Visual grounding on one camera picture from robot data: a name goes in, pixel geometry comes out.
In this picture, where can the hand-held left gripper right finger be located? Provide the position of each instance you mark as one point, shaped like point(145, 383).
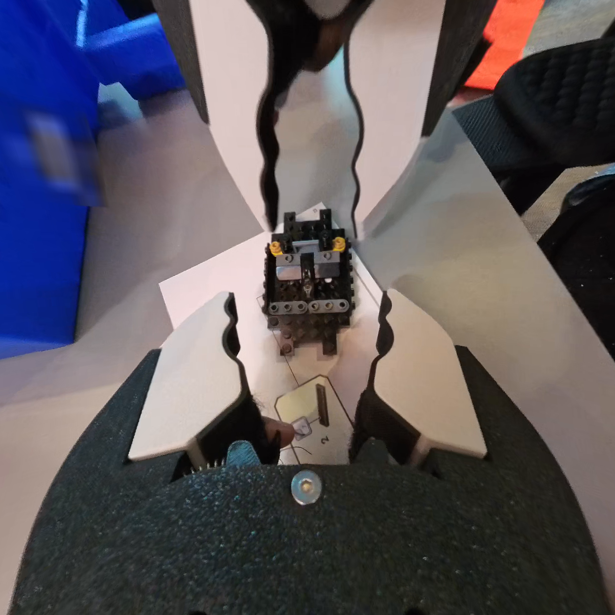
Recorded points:
point(423, 384)

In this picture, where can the black mesh office chair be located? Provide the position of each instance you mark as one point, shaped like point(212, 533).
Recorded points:
point(552, 96)

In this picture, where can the white lego instruction sheet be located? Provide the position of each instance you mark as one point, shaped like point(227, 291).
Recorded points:
point(216, 278)

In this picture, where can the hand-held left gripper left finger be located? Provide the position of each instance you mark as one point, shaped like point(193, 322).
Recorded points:
point(192, 384)

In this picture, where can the small clear lego piece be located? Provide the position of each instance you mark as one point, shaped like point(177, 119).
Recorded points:
point(307, 283)

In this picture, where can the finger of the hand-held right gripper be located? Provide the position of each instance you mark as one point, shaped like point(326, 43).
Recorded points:
point(230, 96)
point(394, 96)

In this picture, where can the black lego car chassis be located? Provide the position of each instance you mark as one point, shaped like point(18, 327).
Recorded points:
point(312, 326)

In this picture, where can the small blue storage bin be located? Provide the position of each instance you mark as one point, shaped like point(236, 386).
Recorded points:
point(139, 62)

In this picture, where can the person's left hand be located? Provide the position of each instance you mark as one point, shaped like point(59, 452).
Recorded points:
point(281, 432)

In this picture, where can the large blue storage bin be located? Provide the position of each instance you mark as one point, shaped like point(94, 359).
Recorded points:
point(38, 264)

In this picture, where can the orange bag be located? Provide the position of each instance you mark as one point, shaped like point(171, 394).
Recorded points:
point(504, 43)

